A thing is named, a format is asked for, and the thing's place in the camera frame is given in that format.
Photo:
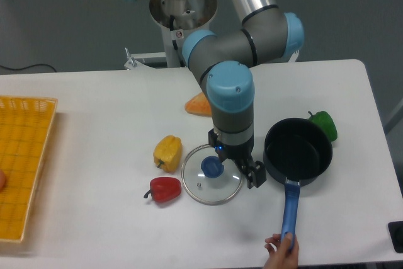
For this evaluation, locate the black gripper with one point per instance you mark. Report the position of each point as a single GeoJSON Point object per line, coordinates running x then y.
{"type": "Point", "coordinates": [238, 147]}

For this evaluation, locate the black saucepan blue handle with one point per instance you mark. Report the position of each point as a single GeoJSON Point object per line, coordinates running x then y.
{"type": "Point", "coordinates": [296, 152]}

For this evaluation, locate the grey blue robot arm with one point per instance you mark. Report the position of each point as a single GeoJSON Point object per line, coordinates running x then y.
{"type": "Point", "coordinates": [221, 65]}

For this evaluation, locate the orange triangle bread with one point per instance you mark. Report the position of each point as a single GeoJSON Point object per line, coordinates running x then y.
{"type": "Point", "coordinates": [199, 105]}

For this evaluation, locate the person's hand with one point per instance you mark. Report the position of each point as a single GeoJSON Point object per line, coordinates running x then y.
{"type": "Point", "coordinates": [283, 253]}

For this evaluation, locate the glass lid blue knob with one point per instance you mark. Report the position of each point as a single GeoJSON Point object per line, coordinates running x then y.
{"type": "Point", "coordinates": [207, 179]}

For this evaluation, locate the green bell pepper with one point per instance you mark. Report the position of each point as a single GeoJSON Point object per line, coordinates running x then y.
{"type": "Point", "coordinates": [323, 120]}

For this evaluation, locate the yellow bell pepper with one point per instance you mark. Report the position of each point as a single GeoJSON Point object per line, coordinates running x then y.
{"type": "Point", "coordinates": [167, 154]}

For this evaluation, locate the red bell pepper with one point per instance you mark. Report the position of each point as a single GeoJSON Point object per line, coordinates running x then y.
{"type": "Point", "coordinates": [163, 189]}

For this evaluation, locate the black object table edge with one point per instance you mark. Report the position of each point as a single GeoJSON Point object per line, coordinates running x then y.
{"type": "Point", "coordinates": [396, 234]}

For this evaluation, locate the yellow woven basket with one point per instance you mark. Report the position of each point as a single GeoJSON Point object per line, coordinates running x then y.
{"type": "Point", "coordinates": [26, 124]}

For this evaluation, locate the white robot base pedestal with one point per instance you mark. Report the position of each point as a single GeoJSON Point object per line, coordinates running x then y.
{"type": "Point", "coordinates": [177, 19]}

